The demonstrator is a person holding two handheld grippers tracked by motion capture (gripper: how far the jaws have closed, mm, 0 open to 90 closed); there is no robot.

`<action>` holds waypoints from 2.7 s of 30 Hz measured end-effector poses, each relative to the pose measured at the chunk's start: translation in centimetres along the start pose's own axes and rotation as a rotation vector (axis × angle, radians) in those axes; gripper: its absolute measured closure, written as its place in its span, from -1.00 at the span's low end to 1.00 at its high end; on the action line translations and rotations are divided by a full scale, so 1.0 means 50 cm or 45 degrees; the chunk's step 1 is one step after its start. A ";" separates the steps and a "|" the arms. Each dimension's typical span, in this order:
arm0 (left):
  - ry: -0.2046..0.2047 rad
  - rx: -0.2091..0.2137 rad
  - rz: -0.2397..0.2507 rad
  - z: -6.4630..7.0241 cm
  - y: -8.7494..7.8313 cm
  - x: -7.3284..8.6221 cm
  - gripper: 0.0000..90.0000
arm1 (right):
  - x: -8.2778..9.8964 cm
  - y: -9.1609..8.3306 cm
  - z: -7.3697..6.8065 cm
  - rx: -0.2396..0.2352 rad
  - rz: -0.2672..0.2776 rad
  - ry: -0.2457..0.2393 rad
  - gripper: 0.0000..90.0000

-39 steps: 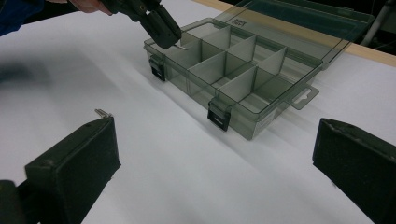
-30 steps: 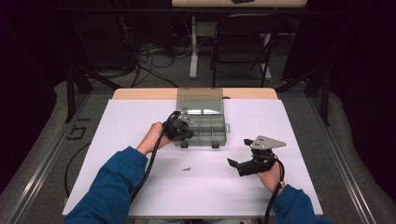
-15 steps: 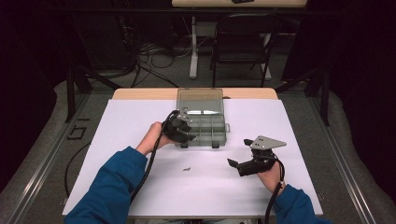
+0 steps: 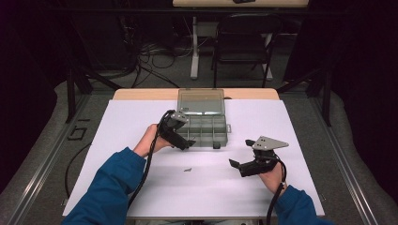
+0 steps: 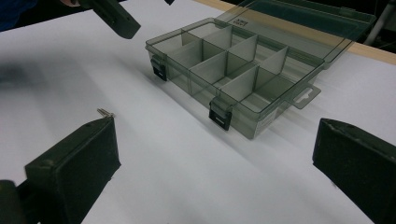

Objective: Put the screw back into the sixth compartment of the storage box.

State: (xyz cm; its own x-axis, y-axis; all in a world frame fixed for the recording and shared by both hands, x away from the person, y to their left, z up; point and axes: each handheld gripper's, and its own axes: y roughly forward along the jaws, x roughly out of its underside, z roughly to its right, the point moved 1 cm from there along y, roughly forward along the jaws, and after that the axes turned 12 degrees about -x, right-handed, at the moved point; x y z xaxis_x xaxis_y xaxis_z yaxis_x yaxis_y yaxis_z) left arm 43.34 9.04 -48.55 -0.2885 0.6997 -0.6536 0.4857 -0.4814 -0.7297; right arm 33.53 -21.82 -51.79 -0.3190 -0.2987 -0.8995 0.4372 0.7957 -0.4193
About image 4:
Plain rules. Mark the black device on desk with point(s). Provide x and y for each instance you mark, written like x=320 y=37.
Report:
x=244 y=1

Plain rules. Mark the aluminium floor rail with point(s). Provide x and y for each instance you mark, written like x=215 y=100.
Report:
x=344 y=162
x=47 y=159

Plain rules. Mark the grey clear plastic compartment box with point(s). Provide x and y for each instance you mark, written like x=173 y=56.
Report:
x=206 y=131

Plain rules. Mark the white table mat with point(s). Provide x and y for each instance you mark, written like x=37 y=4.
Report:
x=219 y=193

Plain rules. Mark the black metal stand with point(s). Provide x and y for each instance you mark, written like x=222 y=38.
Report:
x=327 y=103
x=70 y=100

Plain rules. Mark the wooden desk with white legs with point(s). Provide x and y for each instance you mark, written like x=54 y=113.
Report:
x=203 y=3

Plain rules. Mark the person's left hand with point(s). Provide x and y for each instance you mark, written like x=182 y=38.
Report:
x=145 y=142

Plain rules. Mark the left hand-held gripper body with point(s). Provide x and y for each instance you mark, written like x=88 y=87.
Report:
x=173 y=123

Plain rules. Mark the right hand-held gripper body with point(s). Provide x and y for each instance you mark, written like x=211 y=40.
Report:
x=263 y=164

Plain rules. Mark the small grey metal screw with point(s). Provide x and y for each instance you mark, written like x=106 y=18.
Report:
x=187 y=169

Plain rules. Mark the person's right hand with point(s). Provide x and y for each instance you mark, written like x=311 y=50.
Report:
x=272 y=180

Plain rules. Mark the black folding chair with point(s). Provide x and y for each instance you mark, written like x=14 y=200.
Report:
x=247 y=24

